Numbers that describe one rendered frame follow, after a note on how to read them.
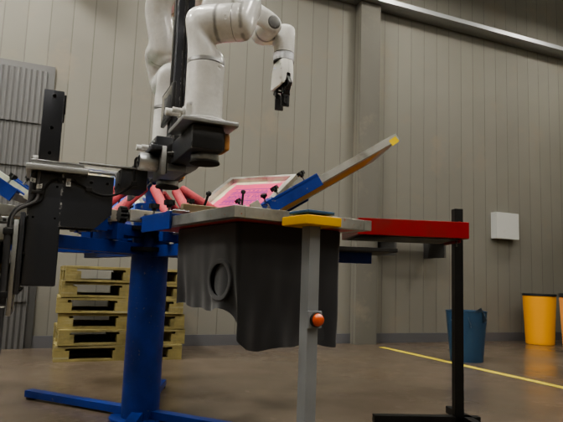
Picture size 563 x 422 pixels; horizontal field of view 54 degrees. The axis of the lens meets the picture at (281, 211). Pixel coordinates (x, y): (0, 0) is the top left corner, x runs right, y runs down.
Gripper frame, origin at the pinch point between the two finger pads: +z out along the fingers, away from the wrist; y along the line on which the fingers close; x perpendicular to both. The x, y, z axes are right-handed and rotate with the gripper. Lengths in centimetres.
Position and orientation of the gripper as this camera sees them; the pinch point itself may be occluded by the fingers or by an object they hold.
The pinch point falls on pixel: (281, 103)
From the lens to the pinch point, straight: 200.6
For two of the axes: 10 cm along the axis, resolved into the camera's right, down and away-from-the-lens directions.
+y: 4.0, -1.0, -9.1
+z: -0.4, 9.9, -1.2
